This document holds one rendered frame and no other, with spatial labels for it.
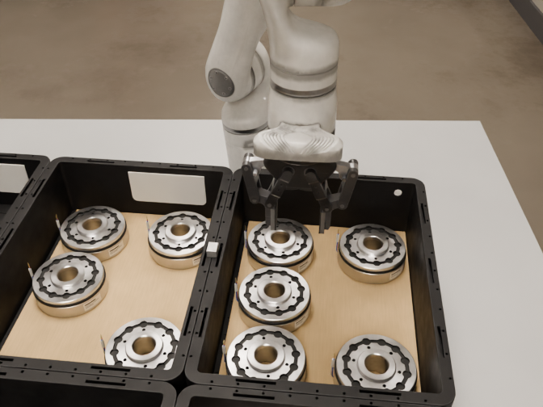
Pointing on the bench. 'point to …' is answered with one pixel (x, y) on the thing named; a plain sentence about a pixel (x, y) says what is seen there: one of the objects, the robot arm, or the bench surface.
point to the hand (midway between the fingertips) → (297, 219)
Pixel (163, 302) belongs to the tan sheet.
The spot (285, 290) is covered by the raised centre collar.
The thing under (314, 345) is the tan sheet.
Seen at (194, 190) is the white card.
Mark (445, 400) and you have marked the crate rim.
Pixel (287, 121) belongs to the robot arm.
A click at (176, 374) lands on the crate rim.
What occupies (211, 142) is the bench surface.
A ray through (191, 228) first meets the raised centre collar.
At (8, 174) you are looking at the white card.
